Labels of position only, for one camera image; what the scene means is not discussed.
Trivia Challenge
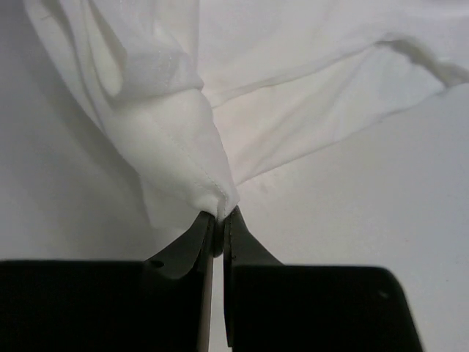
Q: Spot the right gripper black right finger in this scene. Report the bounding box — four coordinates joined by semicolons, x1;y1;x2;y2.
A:
224;209;423;351

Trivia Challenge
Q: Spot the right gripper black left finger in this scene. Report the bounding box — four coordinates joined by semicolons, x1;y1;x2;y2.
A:
1;213;215;351

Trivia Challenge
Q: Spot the white t-shirt black print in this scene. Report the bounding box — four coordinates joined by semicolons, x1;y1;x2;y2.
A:
24;1;468;228

